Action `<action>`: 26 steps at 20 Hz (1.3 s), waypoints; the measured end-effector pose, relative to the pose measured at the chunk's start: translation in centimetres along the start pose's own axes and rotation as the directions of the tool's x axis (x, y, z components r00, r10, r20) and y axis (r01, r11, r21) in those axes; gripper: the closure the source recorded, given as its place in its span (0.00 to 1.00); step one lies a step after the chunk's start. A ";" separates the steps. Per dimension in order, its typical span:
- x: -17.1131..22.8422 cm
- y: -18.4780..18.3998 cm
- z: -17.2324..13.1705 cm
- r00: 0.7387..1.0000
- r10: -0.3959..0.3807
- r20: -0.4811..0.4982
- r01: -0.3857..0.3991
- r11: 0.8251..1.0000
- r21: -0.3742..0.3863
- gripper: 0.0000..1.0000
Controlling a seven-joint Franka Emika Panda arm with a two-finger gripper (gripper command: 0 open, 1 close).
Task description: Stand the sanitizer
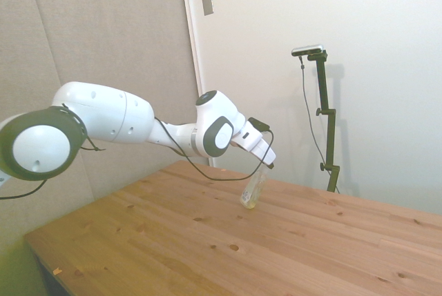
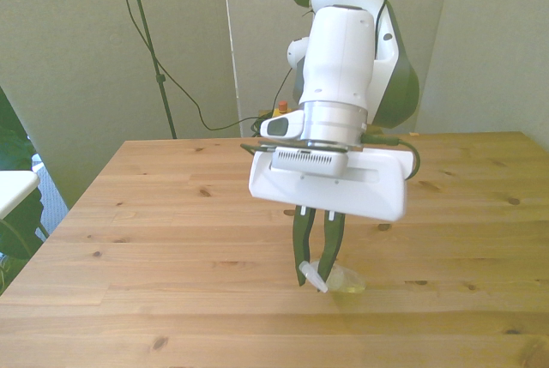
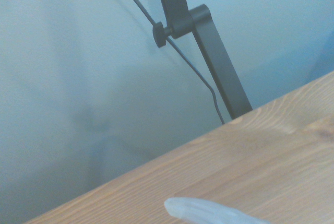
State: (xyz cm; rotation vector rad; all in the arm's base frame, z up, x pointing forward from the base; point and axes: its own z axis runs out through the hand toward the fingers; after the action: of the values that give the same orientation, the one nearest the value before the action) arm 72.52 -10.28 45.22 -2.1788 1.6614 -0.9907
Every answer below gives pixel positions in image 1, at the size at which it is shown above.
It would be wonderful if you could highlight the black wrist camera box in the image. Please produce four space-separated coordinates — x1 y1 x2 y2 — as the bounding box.
248 117 271 132

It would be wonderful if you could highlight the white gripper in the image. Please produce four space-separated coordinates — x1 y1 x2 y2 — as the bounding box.
231 119 278 170

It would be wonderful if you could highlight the white door frame trim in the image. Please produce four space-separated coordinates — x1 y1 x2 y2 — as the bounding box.
178 0 215 168

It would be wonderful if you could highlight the clear sanitizer pump bottle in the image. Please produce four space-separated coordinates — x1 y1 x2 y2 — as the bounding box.
240 166 269 211

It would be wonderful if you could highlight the dark green camera stand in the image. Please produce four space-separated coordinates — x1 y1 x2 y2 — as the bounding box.
306 50 341 193

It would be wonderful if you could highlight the grey exterior camera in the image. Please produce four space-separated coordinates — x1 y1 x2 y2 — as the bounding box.
291 43 325 57

